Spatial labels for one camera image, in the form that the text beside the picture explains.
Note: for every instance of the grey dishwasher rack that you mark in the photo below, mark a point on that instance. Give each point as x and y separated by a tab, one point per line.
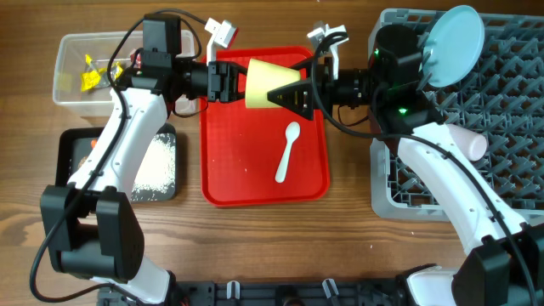
502	99

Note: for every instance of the pink cup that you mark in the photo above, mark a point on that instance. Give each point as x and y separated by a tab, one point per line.
472	145

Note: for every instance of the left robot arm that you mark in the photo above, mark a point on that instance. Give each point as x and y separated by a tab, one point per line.
91	229

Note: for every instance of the white plastic spoon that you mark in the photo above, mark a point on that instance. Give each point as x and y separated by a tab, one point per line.
292	133

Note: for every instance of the white rice pile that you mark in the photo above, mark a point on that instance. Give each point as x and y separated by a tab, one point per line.
155	180

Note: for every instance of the brown food scrap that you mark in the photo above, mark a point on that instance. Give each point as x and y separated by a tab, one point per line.
82	161

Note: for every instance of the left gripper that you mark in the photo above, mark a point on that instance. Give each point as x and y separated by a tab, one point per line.
224	77

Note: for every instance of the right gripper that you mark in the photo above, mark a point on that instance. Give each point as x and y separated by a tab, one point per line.
303	87

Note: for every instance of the yellow cup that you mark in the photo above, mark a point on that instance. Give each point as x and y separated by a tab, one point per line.
262	77

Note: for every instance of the light blue plate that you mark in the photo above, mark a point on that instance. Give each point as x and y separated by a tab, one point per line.
453	46

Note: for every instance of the yellow silver wrapper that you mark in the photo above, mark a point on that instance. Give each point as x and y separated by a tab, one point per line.
94	76

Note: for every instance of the red serving tray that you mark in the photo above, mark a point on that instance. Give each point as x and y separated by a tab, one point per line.
241	149

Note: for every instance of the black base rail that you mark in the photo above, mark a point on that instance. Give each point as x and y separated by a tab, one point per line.
324	293

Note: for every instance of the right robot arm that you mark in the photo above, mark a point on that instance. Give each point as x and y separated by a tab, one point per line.
504	262

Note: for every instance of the black waste tray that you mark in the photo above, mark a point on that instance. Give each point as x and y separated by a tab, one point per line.
74	144

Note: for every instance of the clear plastic waste bin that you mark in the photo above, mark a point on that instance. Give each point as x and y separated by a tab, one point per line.
71	63

